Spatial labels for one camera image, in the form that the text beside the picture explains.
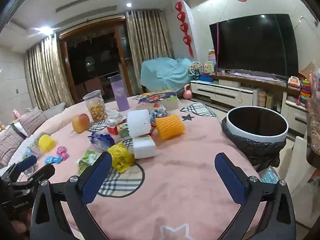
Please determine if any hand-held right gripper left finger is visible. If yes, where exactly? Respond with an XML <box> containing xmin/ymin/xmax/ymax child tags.
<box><xmin>29</xmin><ymin>151</ymin><xmax>113</xmax><ymax>240</ymax></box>

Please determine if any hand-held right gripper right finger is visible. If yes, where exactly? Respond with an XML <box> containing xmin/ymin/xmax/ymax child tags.
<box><xmin>214</xmin><ymin>152</ymin><xmax>297</xmax><ymax>240</ymax></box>

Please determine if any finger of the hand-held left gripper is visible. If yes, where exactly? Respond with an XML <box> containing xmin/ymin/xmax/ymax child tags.
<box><xmin>0</xmin><ymin>155</ymin><xmax>38</xmax><ymax>180</ymax></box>
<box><xmin>9</xmin><ymin>164</ymin><xmax>55</xmax><ymax>188</ymax></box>

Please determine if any white rimmed trash bin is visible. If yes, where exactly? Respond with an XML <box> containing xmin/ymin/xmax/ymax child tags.
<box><xmin>221</xmin><ymin>119</ymin><xmax>287</xmax><ymax>173</ymax></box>

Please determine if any green milk carton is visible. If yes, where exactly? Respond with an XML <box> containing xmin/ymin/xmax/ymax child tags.
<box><xmin>117</xmin><ymin>122</ymin><xmax>131</xmax><ymax>139</ymax></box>

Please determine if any green plastic wrapper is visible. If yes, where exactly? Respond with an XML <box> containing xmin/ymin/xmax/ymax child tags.
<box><xmin>78</xmin><ymin>150</ymin><xmax>101</xmax><ymax>175</ymax></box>

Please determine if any striped sofa cushion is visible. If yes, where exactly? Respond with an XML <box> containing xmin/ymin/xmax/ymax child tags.
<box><xmin>0</xmin><ymin>125</ymin><xmax>26</xmax><ymax>166</ymax></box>
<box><xmin>19</xmin><ymin>109</ymin><xmax>47</xmax><ymax>136</ymax></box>

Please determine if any small yellow foam fruit net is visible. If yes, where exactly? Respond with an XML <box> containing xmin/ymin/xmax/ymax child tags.
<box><xmin>38</xmin><ymin>134</ymin><xmax>57</xmax><ymax>152</ymax></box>

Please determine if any pink plastic toy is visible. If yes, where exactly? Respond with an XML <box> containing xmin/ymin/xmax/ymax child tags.
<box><xmin>56</xmin><ymin>147</ymin><xmax>69</xmax><ymax>161</ymax></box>

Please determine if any yellow plastic bag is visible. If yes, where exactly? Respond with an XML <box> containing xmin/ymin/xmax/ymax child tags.
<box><xmin>107</xmin><ymin>142</ymin><xmax>136</xmax><ymax>174</ymax></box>

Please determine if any blue plastic wrapper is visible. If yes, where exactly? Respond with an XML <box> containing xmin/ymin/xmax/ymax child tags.
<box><xmin>88</xmin><ymin>132</ymin><xmax>115</xmax><ymax>152</ymax></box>

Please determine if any white foam block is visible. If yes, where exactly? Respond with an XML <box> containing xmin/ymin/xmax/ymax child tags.
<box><xmin>132</xmin><ymin>136</ymin><xmax>157</xmax><ymax>159</ymax></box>

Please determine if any red and yellow apple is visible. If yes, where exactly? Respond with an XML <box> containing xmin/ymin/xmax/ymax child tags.
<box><xmin>72</xmin><ymin>114</ymin><xmax>90</xmax><ymax>133</ymax></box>

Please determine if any white foam fruit net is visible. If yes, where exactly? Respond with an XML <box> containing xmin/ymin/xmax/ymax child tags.
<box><xmin>127</xmin><ymin>109</ymin><xmax>152</xmax><ymax>138</ymax></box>

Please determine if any clear plastic snack jar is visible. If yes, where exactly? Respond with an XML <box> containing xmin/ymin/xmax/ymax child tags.
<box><xmin>83</xmin><ymin>90</ymin><xmax>107</xmax><ymax>122</ymax></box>

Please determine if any large yellow foam fruit net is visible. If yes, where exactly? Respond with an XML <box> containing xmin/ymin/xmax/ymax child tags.
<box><xmin>155</xmin><ymin>114</ymin><xmax>186</xmax><ymax>140</ymax></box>

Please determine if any purple bottle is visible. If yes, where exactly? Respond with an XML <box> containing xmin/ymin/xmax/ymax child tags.
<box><xmin>110</xmin><ymin>75</ymin><xmax>130</xmax><ymax>112</ymax></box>

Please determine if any white television cabinet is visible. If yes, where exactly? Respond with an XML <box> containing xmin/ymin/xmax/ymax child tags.
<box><xmin>190</xmin><ymin>72</ymin><xmax>310</xmax><ymax>130</ymax></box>

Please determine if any grey and blue wrapper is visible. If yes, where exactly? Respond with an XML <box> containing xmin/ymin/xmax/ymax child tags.
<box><xmin>151</xmin><ymin>104</ymin><xmax>167</xmax><ymax>119</ymax></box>

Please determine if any beige patterned curtain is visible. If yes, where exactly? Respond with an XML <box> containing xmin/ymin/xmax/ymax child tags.
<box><xmin>125</xmin><ymin>9</ymin><xmax>174</xmax><ymax>93</ymax></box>
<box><xmin>24</xmin><ymin>36</ymin><xmax>75</xmax><ymax>112</ymax></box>

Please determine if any marble-top counter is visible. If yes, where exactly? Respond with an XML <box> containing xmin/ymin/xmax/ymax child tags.
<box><xmin>295</xmin><ymin>97</ymin><xmax>320</xmax><ymax>180</ymax></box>

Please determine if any colourful picture book box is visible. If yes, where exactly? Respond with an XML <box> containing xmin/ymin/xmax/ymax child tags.
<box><xmin>134</xmin><ymin>89</ymin><xmax>179</xmax><ymax>110</ymax></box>

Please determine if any colourful toy house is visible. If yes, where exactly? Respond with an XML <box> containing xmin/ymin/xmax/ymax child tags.
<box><xmin>204</xmin><ymin>61</ymin><xmax>217</xmax><ymax>75</ymax></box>

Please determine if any ferris wheel toy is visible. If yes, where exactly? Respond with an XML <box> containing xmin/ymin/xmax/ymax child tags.
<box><xmin>189</xmin><ymin>61</ymin><xmax>204</xmax><ymax>81</ymax></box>

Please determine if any toy cash register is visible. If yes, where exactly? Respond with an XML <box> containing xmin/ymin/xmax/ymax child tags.
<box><xmin>287</xmin><ymin>76</ymin><xmax>301</xmax><ymax>89</ymax></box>

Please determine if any wooden glass balcony door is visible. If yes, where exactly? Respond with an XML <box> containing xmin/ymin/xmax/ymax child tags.
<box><xmin>59</xmin><ymin>20</ymin><xmax>133</xmax><ymax>103</ymax></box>

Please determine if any teal cover cloth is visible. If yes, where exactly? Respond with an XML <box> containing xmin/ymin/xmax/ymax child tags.
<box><xmin>140</xmin><ymin>57</ymin><xmax>198</xmax><ymax>93</ymax></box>

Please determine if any clear plastic storage box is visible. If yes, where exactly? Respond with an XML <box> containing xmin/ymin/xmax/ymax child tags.
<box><xmin>310</xmin><ymin>69</ymin><xmax>320</xmax><ymax>101</ymax></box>

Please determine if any brown cardboard piece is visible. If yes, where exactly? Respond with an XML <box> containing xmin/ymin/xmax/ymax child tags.
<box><xmin>299</xmin><ymin>60</ymin><xmax>320</xmax><ymax>78</ymax></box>

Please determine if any black flat television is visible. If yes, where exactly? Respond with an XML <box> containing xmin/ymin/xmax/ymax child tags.
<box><xmin>209</xmin><ymin>14</ymin><xmax>300</xmax><ymax>78</ymax></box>

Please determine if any rainbow ring stacker toy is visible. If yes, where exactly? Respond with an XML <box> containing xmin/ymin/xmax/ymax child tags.
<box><xmin>299</xmin><ymin>79</ymin><xmax>312</xmax><ymax>107</ymax></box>

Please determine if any red hanging decoration string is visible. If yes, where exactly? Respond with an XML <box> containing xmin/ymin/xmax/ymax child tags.
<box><xmin>175</xmin><ymin>1</ymin><xmax>194</xmax><ymax>57</ymax></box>

